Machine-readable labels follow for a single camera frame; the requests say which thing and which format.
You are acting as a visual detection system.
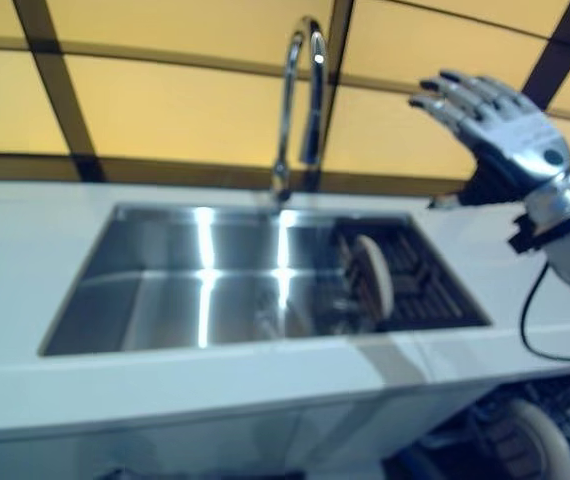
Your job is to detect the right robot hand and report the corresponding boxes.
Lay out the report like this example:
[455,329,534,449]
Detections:
[408,69,570,209]

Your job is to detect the beige ceramic plate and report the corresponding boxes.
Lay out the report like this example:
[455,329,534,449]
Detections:
[351,234,396,320]
[506,397,570,480]

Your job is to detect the black dish drying rack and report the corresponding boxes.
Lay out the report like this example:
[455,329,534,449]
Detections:
[331,214,495,335]

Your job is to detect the chrome gooseneck faucet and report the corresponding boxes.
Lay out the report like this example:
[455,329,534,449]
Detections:
[270,15,329,204]

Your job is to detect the white cabinet door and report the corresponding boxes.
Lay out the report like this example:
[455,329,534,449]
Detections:
[9,399,302,480]
[292,369,494,480]

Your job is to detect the stainless steel sink basin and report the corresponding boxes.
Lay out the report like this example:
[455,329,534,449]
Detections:
[38,201,496,358]

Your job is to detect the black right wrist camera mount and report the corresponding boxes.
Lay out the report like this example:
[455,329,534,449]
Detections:
[508,198,570,255]

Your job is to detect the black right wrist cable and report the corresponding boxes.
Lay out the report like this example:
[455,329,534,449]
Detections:
[520,260,570,362]

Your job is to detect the wire dishwasher rack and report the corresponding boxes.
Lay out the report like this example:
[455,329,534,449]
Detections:
[383,371,570,480]

